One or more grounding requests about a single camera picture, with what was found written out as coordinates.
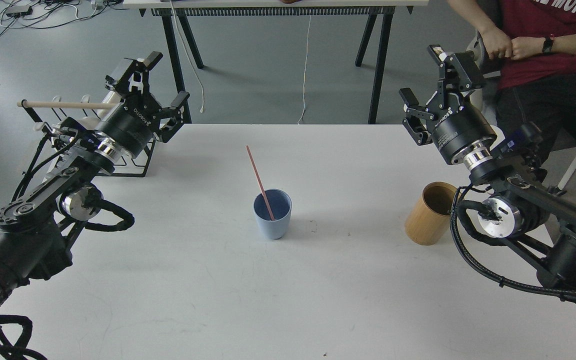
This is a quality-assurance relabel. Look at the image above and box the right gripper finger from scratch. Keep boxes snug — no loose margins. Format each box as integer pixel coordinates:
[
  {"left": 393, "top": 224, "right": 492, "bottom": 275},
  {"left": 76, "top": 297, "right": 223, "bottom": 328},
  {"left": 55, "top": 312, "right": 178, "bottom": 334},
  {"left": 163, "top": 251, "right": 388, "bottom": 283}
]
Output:
[
  {"left": 398, "top": 88, "right": 440, "bottom": 146},
  {"left": 427, "top": 44, "right": 486, "bottom": 109}
]

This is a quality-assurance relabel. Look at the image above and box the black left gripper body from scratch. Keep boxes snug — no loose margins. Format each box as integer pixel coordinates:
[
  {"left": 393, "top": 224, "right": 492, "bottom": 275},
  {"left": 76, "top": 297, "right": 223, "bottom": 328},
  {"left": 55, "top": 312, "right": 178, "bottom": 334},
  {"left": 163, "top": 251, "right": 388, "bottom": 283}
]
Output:
[{"left": 94, "top": 98, "right": 163, "bottom": 158}]

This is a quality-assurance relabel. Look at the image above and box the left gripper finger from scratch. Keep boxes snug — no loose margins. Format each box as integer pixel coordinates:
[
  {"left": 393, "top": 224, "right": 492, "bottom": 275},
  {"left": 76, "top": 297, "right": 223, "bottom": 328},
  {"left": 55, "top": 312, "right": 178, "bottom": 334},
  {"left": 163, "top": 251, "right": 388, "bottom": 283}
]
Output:
[
  {"left": 105, "top": 51, "right": 163, "bottom": 109},
  {"left": 153, "top": 91, "right": 190, "bottom": 143}
]

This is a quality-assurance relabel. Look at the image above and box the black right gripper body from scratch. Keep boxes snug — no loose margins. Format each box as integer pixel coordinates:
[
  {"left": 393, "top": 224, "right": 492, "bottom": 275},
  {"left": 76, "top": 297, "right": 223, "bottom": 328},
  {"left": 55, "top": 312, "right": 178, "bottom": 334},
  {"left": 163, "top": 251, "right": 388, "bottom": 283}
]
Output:
[{"left": 430, "top": 103, "right": 498, "bottom": 165}]

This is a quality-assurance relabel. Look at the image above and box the pink chopstick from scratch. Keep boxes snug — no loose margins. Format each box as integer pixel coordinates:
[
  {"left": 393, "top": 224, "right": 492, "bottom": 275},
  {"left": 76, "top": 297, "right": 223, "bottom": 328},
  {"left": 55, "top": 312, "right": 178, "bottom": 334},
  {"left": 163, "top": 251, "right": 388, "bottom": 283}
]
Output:
[{"left": 246, "top": 145, "right": 275, "bottom": 221}]

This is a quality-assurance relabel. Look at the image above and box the blue plastic cup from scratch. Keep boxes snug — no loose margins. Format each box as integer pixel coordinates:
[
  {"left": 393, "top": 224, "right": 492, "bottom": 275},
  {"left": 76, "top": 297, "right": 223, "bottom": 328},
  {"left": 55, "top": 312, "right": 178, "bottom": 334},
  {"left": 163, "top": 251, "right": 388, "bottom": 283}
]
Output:
[{"left": 253, "top": 188, "right": 293, "bottom": 240}]

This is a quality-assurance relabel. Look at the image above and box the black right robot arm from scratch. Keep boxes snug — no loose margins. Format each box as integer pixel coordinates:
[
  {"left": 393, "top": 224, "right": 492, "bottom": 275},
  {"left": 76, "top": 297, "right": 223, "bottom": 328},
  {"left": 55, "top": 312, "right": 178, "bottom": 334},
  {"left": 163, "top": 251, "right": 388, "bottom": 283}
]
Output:
[{"left": 399, "top": 44, "right": 576, "bottom": 303}]

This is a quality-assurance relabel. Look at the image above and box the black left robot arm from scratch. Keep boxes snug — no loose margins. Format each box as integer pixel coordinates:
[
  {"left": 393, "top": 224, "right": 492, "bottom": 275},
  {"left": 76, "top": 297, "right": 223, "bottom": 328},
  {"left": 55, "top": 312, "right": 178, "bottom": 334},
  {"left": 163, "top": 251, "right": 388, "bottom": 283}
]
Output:
[{"left": 0, "top": 51, "right": 189, "bottom": 360}]

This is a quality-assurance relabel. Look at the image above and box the bamboo wooden cup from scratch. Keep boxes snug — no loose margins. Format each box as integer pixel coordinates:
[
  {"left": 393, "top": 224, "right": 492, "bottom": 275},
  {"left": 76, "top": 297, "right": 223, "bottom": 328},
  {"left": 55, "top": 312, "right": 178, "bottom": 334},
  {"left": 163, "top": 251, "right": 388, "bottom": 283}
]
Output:
[{"left": 404, "top": 181, "right": 457, "bottom": 246}]

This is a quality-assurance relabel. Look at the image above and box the background table with black legs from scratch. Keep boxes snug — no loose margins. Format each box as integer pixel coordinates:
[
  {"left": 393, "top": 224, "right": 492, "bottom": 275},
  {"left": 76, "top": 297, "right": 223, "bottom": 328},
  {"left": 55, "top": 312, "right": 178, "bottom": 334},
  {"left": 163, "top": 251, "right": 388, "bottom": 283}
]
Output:
[{"left": 121, "top": 0, "right": 430, "bottom": 125}]

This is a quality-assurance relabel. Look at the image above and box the person in red shirt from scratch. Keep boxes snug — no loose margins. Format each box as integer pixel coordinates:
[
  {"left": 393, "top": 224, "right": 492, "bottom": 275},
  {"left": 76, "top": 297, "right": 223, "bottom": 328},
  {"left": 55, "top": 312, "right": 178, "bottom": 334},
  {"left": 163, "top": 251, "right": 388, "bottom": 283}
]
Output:
[{"left": 449, "top": 0, "right": 576, "bottom": 162}]

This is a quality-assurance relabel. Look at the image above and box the wooden dowel rod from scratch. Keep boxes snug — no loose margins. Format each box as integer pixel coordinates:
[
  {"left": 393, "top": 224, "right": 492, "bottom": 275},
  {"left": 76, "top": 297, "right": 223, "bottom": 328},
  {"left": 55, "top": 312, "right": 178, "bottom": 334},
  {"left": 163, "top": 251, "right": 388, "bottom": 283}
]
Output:
[{"left": 16, "top": 99, "right": 119, "bottom": 110}]

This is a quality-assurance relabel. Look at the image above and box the black wire rack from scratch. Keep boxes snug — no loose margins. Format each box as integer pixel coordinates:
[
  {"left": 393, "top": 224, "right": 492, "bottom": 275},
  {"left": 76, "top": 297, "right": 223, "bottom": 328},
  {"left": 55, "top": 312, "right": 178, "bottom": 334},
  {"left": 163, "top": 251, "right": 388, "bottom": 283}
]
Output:
[{"left": 21, "top": 107, "right": 156, "bottom": 178}]

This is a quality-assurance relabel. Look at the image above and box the white hanging cable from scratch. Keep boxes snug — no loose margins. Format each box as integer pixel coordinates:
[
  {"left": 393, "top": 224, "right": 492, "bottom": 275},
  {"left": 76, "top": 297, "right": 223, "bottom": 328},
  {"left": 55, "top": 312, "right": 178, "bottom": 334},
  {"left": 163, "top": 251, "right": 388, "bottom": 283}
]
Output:
[{"left": 297, "top": 15, "right": 313, "bottom": 125}]

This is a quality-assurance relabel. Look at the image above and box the floor cables and power strip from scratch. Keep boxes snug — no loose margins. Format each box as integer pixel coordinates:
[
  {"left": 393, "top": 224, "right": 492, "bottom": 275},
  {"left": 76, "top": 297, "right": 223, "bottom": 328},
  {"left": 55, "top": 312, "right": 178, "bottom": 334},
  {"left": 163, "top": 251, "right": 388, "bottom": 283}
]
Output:
[{"left": 0, "top": 0, "right": 124, "bottom": 63}]

